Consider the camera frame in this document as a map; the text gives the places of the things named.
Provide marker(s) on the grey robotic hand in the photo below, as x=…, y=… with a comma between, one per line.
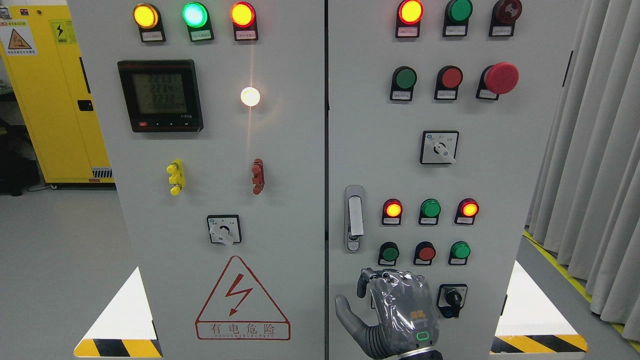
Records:
x=406, y=312

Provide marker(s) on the silver cabinet door handle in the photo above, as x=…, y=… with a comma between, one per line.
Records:
x=353, y=219

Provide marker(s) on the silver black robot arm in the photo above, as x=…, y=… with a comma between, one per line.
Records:
x=421, y=354

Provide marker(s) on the grey right cabinet door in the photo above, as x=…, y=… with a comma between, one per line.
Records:
x=376, y=143

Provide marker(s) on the grey cabinet door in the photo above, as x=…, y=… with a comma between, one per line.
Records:
x=376, y=143
x=282, y=228

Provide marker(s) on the grey left cabinet door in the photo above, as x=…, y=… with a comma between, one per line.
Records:
x=282, y=228

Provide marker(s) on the red push button lower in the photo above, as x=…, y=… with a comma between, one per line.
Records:
x=424, y=254

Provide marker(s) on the red push button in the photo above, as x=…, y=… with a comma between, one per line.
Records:
x=448, y=80
x=424, y=254

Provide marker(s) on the green push button lower left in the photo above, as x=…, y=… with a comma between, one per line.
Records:
x=388, y=253

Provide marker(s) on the green push button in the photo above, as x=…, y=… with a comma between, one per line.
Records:
x=388, y=253
x=459, y=253
x=403, y=82

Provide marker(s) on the green push button lower right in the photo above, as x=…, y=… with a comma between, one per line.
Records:
x=459, y=253

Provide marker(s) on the red lit indicator left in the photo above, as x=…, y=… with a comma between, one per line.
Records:
x=392, y=213

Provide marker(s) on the red lit indicator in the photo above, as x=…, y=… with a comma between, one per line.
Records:
x=466, y=212
x=392, y=213

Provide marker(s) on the green indicator middle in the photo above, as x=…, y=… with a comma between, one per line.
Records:
x=429, y=212

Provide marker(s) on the red lit indicator right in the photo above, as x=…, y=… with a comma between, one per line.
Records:
x=466, y=212

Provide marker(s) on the red electric danger sign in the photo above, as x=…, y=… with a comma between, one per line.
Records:
x=240, y=308

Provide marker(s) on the grey curtain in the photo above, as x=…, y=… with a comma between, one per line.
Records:
x=586, y=205

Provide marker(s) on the green push button upper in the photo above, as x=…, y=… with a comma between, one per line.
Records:
x=403, y=82

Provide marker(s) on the red push button upper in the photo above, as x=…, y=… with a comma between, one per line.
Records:
x=448, y=80

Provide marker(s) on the red emergency stop button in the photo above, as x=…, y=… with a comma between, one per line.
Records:
x=496, y=80

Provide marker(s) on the white indicator light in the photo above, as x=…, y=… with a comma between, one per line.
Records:
x=250, y=96

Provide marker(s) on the red indicator light top right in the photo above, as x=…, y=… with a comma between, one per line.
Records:
x=408, y=19

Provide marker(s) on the red indicator light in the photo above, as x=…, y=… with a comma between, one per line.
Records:
x=244, y=21
x=408, y=19

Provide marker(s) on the green light top right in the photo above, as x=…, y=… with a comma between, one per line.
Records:
x=456, y=18

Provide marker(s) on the dark red buzzer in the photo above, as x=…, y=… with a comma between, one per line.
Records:
x=503, y=17

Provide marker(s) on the black digital power meter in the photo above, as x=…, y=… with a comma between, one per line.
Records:
x=161, y=95

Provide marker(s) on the red indicator light top left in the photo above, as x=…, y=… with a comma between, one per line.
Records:
x=244, y=21

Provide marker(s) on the green indicator light top left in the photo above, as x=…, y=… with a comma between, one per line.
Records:
x=198, y=22

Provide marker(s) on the yellow indicator light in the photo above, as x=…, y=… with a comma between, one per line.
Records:
x=149, y=22

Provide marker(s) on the yellow safety cabinet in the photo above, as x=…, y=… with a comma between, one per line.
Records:
x=40, y=50

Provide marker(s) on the black knob selector switch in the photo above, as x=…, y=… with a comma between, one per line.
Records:
x=451, y=299

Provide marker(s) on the upper right rotary switch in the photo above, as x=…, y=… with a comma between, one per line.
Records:
x=439, y=147

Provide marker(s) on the left rotary selector switch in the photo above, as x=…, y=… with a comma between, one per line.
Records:
x=224, y=229

